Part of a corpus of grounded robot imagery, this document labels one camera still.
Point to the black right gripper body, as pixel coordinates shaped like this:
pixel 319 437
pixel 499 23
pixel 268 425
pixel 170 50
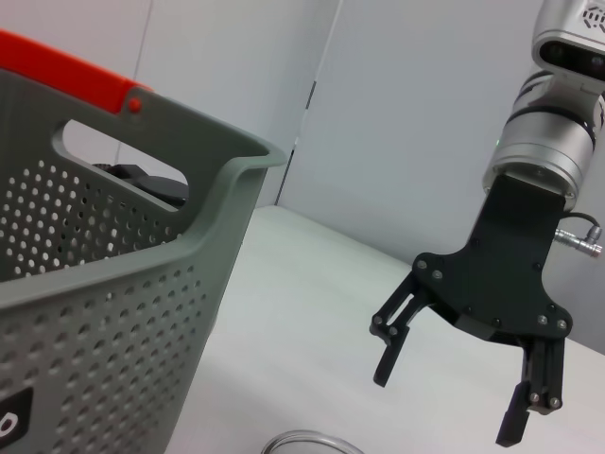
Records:
pixel 510 274

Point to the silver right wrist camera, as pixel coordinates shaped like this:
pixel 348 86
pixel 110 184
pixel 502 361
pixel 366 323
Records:
pixel 567 47

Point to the grey perforated storage basket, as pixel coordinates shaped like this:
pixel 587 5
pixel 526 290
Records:
pixel 118 307

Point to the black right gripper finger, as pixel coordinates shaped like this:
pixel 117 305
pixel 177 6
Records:
pixel 541 378
pixel 394 340

